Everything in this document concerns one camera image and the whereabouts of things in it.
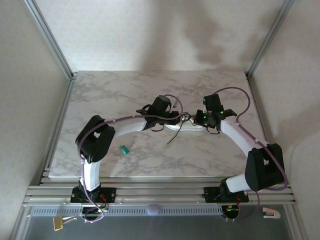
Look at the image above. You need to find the white sneaker with black laces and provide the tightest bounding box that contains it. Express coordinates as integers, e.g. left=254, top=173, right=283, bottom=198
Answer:
left=166, top=112, right=198, bottom=146

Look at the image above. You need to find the aluminium frame post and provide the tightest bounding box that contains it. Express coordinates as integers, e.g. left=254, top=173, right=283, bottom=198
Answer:
left=244, top=0, right=296, bottom=78
left=23, top=0, right=78, bottom=80

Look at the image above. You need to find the aluminium side rail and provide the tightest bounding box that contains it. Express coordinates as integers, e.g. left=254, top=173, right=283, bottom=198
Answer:
left=39, top=77, right=76, bottom=186
left=246, top=76, right=285, bottom=183

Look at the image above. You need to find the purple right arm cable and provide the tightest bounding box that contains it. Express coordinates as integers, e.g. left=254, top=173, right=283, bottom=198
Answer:
left=213, top=86, right=288, bottom=222

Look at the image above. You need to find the brass padlock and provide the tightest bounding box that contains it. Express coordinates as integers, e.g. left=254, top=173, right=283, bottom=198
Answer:
left=52, top=216, right=77, bottom=232

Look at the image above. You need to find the aluminium front rail frame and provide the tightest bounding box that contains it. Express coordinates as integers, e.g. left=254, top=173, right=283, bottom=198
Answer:
left=21, top=176, right=297, bottom=207

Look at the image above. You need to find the purple oval knob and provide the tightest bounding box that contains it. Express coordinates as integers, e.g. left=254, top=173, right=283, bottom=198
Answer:
left=146, top=204, right=161, bottom=216

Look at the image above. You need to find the aluminium frame leg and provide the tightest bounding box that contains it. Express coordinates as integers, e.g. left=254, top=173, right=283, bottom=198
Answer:
left=284, top=204, right=310, bottom=240
left=9, top=206, right=35, bottom=240

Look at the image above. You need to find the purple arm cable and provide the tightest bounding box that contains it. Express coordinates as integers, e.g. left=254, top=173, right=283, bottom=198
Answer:
left=213, top=86, right=288, bottom=222
left=77, top=94, right=185, bottom=223

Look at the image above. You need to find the white pink stapler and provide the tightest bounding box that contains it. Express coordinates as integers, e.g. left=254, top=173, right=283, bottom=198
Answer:
left=262, top=207, right=280, bottom=220

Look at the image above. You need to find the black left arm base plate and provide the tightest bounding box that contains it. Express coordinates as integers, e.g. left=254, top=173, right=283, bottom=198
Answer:
left=70, top=187, right=117, bottom=204

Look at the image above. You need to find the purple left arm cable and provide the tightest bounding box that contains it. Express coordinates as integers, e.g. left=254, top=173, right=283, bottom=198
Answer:
left=77, top=94, right=185, bottom=223

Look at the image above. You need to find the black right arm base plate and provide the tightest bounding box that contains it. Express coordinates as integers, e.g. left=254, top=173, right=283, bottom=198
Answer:
left=203, top=186, right=250, bottom=203

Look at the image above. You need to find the grey slotted cable duct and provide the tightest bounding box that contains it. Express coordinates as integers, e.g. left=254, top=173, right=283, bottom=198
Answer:
left=31, top=206, right=223, bottom=217

